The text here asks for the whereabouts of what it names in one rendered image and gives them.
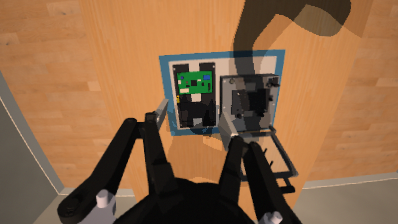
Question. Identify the green circuit board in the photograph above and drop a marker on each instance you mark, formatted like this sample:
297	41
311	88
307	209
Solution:
195	82

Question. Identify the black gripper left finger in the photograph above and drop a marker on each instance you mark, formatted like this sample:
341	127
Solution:
93	202

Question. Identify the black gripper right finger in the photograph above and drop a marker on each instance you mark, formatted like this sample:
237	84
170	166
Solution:
269	203

